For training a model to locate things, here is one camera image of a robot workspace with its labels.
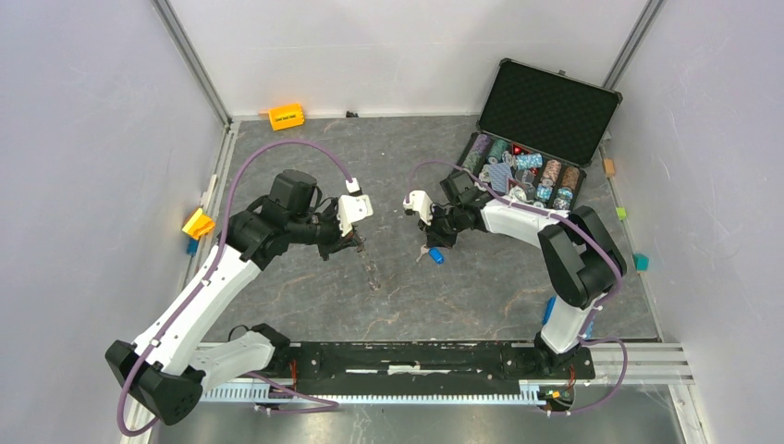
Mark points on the silver key blue tag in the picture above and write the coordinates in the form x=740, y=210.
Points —
x=431, y=252

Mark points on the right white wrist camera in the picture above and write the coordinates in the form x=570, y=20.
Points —
x=420, y=204

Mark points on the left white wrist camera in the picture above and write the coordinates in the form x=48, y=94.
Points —
x=353, y=207

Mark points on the blue white green block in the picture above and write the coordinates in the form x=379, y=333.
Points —
x=549, y=307

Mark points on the teal cube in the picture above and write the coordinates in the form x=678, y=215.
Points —
x=641, y=262

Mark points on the small blue block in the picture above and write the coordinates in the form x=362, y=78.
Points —
x=192, y=247

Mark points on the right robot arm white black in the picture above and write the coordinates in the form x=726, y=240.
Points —
x=582, y=260

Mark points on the yellow orange block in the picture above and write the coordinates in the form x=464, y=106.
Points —
x=198, y=224

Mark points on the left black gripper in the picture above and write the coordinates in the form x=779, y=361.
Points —
x=339, y=242

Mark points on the large metal disc keyring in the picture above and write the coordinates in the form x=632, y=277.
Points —
x=370, y=268

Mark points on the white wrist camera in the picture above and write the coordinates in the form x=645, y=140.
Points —
x=353, y=207
x=420, y=204

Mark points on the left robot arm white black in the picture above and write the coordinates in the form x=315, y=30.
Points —
x=162, y=369

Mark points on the orange plastic block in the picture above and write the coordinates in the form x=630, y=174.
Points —
x=286, y=117

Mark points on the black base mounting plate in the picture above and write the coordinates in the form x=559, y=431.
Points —
x=431, y=367

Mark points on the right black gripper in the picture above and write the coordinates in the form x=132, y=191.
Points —
x=434, y=238

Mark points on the orange small cube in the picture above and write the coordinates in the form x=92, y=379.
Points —
x=609, y=168

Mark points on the black poker chip case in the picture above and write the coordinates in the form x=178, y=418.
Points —
x=539, y=129

